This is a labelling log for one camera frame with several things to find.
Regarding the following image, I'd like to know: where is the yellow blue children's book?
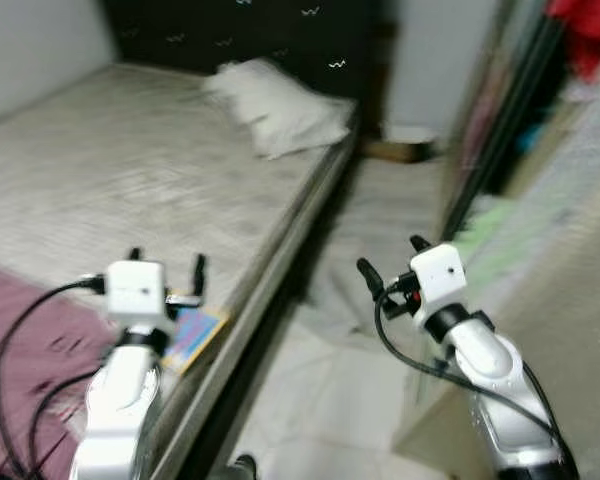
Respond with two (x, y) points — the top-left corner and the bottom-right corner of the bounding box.
(160, 305), (231, 376)

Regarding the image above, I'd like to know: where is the purple cartoon print blanket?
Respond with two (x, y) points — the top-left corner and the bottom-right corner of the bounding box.
(0, 262), (116, 480)

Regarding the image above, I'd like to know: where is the beige pillow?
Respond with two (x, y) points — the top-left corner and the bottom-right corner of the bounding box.
(202, 58), (356, 161)

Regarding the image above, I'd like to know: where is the white quilted mattress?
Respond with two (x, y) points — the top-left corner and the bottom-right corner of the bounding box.
(0, 62), (359, 401)

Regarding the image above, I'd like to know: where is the brown floor mat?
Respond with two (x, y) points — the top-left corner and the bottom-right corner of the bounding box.
(365, 137), (437, 164)

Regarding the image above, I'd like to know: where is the beige fabric wardrobe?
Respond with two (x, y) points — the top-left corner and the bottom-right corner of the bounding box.
(395, 40), (600, 480)

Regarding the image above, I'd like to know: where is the grey robot left leg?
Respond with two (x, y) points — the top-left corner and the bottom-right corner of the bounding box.
(230, 455), (260, 480)

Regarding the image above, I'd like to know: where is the black tufted headboard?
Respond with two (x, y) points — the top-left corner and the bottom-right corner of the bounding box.
(100, 0), (381, 101)

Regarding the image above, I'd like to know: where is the red garment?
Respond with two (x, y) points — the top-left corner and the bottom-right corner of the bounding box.
(546, 0), (600, 83)

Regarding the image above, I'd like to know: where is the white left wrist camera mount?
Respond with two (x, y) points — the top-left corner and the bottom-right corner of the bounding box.
(105, 260), (169, 326)

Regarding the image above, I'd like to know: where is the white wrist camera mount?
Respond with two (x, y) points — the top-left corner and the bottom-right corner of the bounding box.
(105, 260), (169, 326)
(410, 243), (468, 311)

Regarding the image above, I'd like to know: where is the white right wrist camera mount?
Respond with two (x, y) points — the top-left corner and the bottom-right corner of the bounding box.
(410, 243), (468, 311)

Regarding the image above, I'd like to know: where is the short black left arm cable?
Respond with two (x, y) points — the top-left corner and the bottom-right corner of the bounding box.
(27, 370), (103, 473)

